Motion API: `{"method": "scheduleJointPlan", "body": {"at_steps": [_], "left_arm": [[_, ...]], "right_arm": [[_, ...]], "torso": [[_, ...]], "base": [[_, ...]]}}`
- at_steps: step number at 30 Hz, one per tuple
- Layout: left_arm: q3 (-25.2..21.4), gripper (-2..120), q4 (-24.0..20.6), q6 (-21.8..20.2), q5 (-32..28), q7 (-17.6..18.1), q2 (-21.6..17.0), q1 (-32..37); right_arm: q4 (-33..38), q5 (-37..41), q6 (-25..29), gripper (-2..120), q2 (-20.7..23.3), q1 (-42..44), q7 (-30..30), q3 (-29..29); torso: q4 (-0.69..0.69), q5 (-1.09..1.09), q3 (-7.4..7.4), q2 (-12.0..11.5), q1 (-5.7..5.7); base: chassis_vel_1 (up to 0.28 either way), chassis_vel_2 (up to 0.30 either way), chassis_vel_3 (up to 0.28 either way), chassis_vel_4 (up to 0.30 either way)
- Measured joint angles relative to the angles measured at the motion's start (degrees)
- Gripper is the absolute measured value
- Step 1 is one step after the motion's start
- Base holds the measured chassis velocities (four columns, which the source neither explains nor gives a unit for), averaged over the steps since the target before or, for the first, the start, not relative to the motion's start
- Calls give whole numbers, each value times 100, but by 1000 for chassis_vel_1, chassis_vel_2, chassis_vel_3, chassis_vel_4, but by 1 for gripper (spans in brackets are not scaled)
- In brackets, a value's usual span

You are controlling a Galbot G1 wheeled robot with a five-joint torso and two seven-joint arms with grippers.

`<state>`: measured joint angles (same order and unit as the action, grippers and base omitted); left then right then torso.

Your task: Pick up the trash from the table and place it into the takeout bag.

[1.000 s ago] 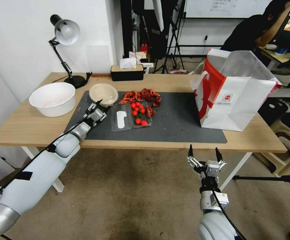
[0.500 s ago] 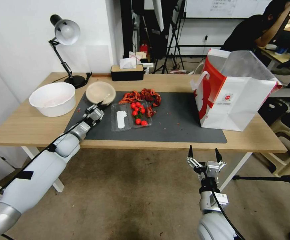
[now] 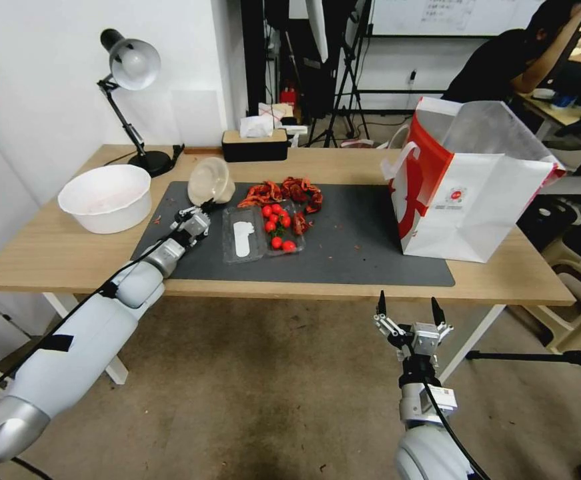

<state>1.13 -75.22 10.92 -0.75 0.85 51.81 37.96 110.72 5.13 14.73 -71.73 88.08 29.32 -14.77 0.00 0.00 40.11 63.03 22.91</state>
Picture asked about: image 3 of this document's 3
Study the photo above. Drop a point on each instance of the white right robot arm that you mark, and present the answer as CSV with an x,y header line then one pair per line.
x,y
422,440

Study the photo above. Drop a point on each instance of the black tissue box wooden lid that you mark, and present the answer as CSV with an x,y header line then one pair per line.
x,y
255,147

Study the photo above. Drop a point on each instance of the wooden side desk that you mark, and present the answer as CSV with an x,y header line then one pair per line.
x,y
555,117

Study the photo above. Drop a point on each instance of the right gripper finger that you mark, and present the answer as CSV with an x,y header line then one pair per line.
x,y
439,316
388,320

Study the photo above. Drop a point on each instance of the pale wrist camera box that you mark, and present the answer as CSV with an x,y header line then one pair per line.
x,y
427,339
198,224

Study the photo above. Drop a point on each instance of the red white delivery bag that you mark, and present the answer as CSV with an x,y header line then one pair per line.
x,y
470,200

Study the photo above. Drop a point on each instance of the white plastic basin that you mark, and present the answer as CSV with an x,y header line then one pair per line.
x,y
106,197

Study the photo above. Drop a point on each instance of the dried red chilli pile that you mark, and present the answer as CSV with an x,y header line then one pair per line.
x,y
290,192

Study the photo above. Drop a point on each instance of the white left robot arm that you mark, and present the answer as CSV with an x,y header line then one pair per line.
x,y
85,330

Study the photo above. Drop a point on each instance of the dried red chilli piece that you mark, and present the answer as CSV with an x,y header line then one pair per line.
x,y
300,223

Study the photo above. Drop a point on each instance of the white tissue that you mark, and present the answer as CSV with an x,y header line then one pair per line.
x,y
256,126

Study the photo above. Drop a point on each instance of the black tripod leg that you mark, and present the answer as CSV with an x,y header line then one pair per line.
x,y
545,357

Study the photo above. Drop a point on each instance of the white softbox panel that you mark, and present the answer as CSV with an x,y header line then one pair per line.
x,y
317,27

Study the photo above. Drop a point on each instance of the wooden table white legs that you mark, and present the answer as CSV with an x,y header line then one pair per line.
x,y
45,235

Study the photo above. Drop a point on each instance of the black desk lamp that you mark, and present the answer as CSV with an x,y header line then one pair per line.
x,y
132,62

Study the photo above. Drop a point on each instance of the dark grey table mat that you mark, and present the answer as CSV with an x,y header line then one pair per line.
x,y
350,250

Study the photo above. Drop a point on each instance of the black light stand tripod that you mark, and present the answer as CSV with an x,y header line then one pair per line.
x,y
345,85

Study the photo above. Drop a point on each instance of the red fire extinguisher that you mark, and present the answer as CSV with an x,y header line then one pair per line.
x,y
290,100

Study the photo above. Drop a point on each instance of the clear disposable takeout box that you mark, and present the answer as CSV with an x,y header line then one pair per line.
x,y
242,250

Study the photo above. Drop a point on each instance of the black plastic stool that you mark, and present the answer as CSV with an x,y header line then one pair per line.
x,y
550,217

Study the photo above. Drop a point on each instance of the person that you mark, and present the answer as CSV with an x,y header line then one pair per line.
x,y
500,60

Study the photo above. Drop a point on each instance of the whiteboard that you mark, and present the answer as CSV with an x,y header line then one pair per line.
x,y
450,15

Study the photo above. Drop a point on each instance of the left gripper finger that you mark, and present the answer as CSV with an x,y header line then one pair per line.
x,y
207,205
183,215

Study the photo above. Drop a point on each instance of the translucent beige plastic bowl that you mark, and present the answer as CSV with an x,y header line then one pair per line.
x,y
212,181

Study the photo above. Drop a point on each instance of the beige plastic stool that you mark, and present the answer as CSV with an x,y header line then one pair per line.
x,y
578,300

